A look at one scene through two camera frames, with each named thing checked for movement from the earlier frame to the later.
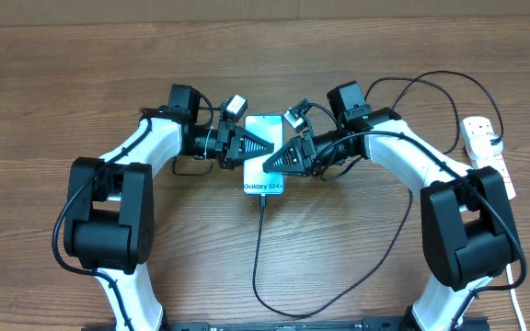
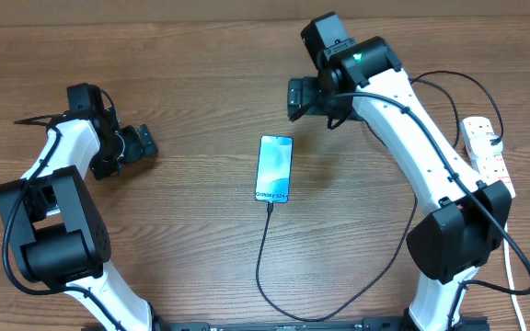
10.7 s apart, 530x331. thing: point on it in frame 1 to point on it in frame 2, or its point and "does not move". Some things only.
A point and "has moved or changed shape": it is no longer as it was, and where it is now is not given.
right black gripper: [304, 154] to [305, 101]
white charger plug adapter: [481, 147] does not move
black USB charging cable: [404, 222] to [411, 228]
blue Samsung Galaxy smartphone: [256, 179] has moved or changed shape
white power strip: [472, 126] does not move
